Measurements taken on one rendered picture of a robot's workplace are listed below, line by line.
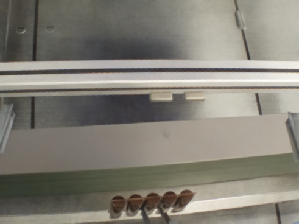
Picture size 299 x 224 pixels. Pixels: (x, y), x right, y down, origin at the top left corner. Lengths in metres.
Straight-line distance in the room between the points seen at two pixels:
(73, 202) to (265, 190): 0.37
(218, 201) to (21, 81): 0.43
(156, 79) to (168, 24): 0.48
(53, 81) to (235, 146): 0.30
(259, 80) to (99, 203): 0.36
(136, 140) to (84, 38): 0.45
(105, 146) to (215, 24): 0.57
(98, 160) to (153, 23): 0.53
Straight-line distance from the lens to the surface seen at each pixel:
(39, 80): 0.72
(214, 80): 0.75
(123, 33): 1.17
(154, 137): 0.77
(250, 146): 0.80
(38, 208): 0.89
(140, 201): 0.59
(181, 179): 0.88
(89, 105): 1.06
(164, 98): 0.75
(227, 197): 0.94
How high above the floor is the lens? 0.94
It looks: 25 degrees down
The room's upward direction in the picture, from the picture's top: 174 degrees clockwise
